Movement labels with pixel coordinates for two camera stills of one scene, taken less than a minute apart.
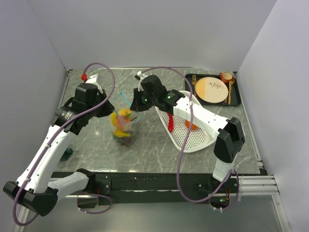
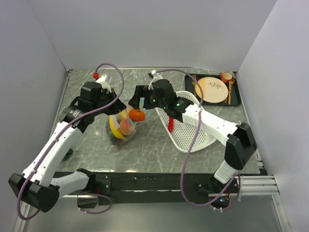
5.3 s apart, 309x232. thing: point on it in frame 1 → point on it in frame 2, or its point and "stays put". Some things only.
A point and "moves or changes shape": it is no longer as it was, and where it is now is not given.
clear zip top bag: x=122 y=121 moves or changes shape
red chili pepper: x=170 y=122 stays put
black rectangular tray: x=233 y=98 stays put
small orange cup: x=226 y=77 stays put
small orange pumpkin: x=188 y=124 moves or changes shape
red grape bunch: x=125 y=141 → x=119 y=142
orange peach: x=123 y=121 → x=125 y=127
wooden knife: x=230 y=91 stays put
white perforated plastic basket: x=198 y=139 stays put
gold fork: x=194 y=80 stays put
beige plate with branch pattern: x=211 y=90 stays put
